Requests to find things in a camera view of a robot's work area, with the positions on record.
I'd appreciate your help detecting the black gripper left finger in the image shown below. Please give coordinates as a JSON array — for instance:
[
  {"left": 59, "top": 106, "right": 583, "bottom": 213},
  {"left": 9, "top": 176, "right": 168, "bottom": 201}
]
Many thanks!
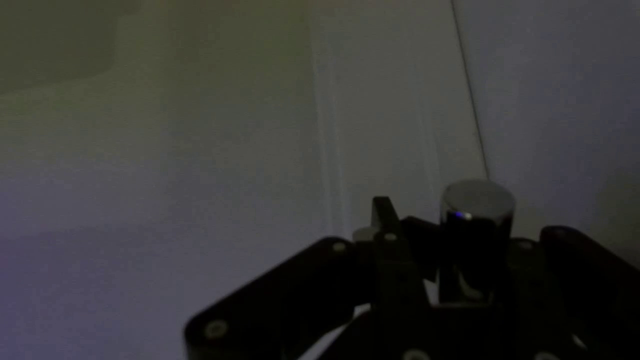
[{"left": 184, "top": 195, "right": 444, "bottom": 360}]

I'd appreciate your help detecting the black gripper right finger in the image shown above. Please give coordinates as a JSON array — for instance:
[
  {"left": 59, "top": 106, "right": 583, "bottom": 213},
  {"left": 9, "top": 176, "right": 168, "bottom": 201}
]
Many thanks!
[{"left": 495, "top": 225, "right": 640, "bottom": 360}]

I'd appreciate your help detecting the small dark cylinder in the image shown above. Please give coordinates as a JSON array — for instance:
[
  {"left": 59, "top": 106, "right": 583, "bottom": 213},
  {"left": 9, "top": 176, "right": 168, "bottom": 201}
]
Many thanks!
[{"left": 438, "top": 178, "right": 517, "bottom": 305}]

